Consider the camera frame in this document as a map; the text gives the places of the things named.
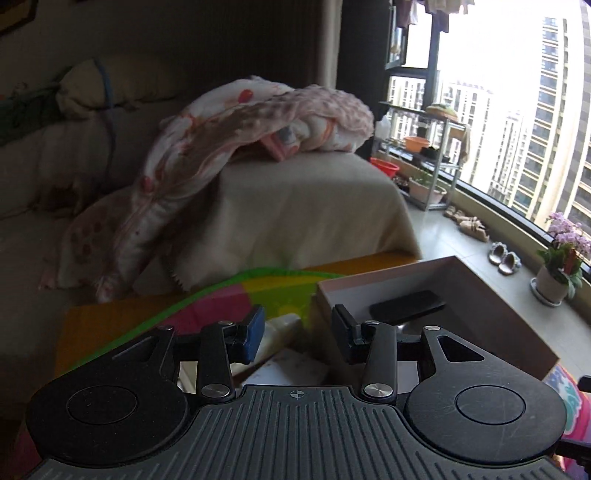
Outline straw hat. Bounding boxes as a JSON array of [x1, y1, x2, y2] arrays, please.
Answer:
[[425, 104, 459, 123]]

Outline brown cardboard box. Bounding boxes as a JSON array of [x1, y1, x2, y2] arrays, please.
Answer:
[[316, 256, 560, 385]]

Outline red plastic basin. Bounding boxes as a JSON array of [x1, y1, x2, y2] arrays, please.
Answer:
[[370, 157, 400, 180]]

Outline white paper packet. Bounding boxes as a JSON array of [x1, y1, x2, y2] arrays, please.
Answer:
[[240, 347, 331, 387]]

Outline pink plant pot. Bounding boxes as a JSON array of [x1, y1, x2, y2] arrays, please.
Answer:
[[408, 178, 448, 205]]

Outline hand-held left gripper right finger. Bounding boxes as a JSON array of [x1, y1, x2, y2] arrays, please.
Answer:
[[331, 304, 486, 404]]

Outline pink floral blanket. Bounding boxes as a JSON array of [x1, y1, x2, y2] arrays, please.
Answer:
[[41, 76, 376, 303]]

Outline beige shoes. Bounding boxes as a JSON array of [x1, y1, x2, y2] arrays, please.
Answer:
[[443, 208, 491, 243]]

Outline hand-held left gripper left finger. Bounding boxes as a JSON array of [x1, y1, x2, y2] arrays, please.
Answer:
[[111, 305, 267, 401]]

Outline cream plastic bottle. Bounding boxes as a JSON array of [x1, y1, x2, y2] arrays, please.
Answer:
[[253, 313, 306, 363]]

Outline black smartphone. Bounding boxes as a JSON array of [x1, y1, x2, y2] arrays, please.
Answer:
[[369, 289, 447, 325]]

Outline potted pink orchid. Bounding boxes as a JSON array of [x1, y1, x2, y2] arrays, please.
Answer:
[[529, 212, 591, 306]]

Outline pink printed mat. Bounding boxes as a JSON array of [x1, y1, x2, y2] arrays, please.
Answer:
[[544, 364, 591, 462]]

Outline dark green cloth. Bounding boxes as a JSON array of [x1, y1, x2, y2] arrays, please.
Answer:
[[0, 82, 63, 146]]

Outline beige covered bed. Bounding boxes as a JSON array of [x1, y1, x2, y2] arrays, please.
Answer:
[[0, 104, 423, 305]]

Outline beige pillow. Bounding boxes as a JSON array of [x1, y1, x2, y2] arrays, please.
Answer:
[[55, 55, 185, 118]]

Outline colourful play mat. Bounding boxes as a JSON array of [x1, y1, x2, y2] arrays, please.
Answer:
[[54, 251, 423, 384]]

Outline metal shelf rack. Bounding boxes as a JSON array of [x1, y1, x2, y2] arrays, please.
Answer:
[[373, 100, 469, 212]]

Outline hanging clothes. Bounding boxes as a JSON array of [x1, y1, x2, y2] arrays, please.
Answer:
[[396, 0, 469, 34]]

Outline framed wall picture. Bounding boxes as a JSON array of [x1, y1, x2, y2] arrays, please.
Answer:
[[0, 0, 40, 36]]

